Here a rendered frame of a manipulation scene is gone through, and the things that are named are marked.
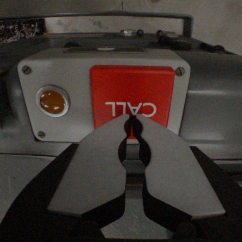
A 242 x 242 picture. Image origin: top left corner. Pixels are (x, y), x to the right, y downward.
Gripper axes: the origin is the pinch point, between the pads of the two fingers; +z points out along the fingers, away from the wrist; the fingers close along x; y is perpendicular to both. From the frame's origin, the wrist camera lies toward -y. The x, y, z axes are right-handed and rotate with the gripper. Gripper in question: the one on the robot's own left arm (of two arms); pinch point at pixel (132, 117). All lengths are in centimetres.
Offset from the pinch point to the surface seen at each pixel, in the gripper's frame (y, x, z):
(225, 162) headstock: 6.3, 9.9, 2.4
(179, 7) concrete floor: -14, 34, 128
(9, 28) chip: -4, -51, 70
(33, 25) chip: -4, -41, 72
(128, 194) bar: 8.6, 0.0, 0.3
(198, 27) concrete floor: -3, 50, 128
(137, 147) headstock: 4.6, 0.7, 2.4
